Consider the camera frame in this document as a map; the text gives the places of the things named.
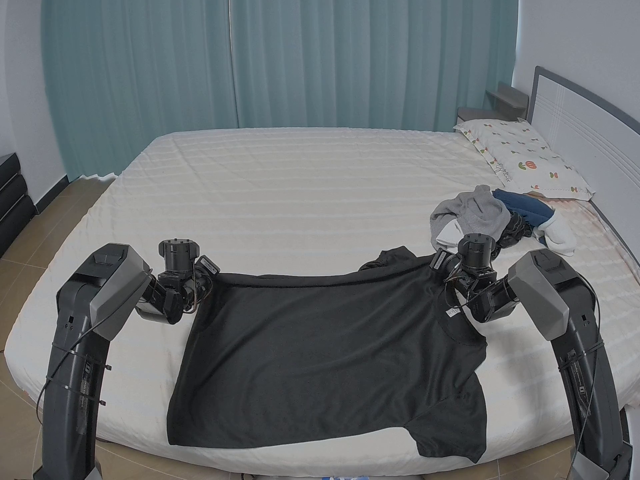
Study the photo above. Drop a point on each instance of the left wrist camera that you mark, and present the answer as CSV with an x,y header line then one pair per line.
x,y
210,265

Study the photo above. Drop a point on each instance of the white printed pillow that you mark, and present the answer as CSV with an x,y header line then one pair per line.
x,y
525,158

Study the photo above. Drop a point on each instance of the black chest of drawers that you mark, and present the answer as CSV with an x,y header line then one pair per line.
x,y
12,203

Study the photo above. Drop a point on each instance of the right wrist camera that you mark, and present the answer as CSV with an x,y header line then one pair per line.
x,y
440,260

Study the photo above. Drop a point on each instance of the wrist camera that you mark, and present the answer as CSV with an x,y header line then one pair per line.
x,y
440,260
210,265

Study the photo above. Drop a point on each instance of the grey bedside table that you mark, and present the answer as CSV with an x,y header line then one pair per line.
x,y
505,103

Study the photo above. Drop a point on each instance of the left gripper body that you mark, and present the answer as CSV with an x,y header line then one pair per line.
x,y
202,288

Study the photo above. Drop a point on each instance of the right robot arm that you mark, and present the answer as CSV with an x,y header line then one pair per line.
x,y
565,308

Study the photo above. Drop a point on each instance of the blue-green curtain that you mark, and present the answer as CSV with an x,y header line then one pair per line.
x,y
375,43
140,58

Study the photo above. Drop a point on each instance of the bed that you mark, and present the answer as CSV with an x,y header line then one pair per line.
x,y
300,193

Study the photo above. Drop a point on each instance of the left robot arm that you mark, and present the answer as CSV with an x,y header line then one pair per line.
x,y
75,318

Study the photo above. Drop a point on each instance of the pile of clothes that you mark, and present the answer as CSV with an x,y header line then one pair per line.
x,y
475,213

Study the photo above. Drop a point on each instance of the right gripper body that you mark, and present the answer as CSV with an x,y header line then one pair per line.
x,y
460,283

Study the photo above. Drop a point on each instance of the black T-shirt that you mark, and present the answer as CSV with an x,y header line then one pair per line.
x,y
320,358

